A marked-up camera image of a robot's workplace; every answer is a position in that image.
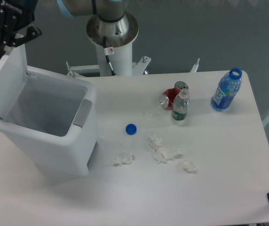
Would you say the crushed red soda can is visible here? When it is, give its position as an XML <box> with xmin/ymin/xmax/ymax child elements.
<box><xmin>159</xmin><ymin>81</ymin><xmax>189</xmax><ymax>110</ymax></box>

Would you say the clear white bottle cap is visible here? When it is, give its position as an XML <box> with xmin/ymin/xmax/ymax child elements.
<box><xmin>143</xmin><ymin>109</ymin><xmax>157</xmax><ymax>118</ymax></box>

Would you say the white trash can lid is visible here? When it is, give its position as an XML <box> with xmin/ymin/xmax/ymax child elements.
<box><xmin>0</xmin><ymin>44</ymin><xmax>28</xmax><ymax>119</ymax></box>

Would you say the clear green-label water bottle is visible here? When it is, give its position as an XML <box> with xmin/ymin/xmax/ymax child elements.
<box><xmin>172</xmin><ymin>88</ymin><xmax>190</xmax><ymax>121</ymax></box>

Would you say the white plastic trash can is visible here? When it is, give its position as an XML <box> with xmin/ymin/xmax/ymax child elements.
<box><xmin>0</xmin><ymin>67</ymin><xmax>98</xmax><ymax>177</ymax></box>

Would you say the blue bottle cap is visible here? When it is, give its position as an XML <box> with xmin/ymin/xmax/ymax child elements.
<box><xmin>125</xmin><ymin>123</ymin><xmax>137</xmax><ymax>135</ymax></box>

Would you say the crumpled white tissue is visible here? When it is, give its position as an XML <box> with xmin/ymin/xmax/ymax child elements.
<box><xmin>112</xmin><ymin>151</ymin><xmax>135</xmax><ymax>166</ymax></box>
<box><xmin>153</xmin><ymin>147</ymin><xmax>182</xmax><ymax>164</ymax></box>
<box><xmin>149</xmin><ymin>135</ymin><xmax>162</xmax><ymax>150</ymax></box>
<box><xmin>182</xmin><ymin>158</ymin><xmax>198</xmax><ymax>174</ymax></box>

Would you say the crumpled white tissue top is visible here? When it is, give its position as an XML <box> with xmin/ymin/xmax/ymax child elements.
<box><xmin>149</xmin><ymin>135</ymin><xmax>162</xmax><ymax>150</ymax></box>

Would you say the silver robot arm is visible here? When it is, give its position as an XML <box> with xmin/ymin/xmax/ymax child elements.
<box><xmin>0</xmin><ymin>0</ymin><xmax>138</xmax><ymax>59</ymax></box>

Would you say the crumpled white tissue middle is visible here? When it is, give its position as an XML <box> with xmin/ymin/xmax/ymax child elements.
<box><xmin>153</xmin><ymin>147</ymin><xmax>182</xmax><ymax>164</ymax></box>

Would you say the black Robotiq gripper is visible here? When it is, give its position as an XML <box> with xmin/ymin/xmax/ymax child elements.
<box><xmin>0</xmin><ymin>0</ymin><xmax>42</xmax><ymax>59</ymax></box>

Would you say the crumpled white tissue left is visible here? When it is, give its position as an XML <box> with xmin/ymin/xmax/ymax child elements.
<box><xmin>112</xmin><ymin>151</ymin><xmax>135</xmax><ymax>166</ymax></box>

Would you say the crumpled white tissue right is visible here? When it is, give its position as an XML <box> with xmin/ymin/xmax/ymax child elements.
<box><xmin>182</xmin><ymin>158</ymin><xmax>198</xmax><ymax>174</ymax></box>

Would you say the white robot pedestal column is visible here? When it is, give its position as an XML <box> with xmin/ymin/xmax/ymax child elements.
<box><xmin>95</xmin><ymin>43</ymin><xmax>133</xmax><ymax>77</ymax></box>

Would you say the blue plastic drink bottle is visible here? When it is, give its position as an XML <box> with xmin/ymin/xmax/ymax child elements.
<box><xmin>211</xmin><ymin>67</ymin><xmax>242</xmax><ymax>112</ymax></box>

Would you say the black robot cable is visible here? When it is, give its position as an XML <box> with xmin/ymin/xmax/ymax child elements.
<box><xmin>103</xmin><ymin>35</ymin><xmax>118</xmax><ymax>77</ymax></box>

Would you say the white pedestal base frame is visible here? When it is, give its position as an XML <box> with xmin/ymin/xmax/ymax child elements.
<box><xmin>65</xmin><ymin>56</ymin><xmax>201</xmax><ymax>77</ymax></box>

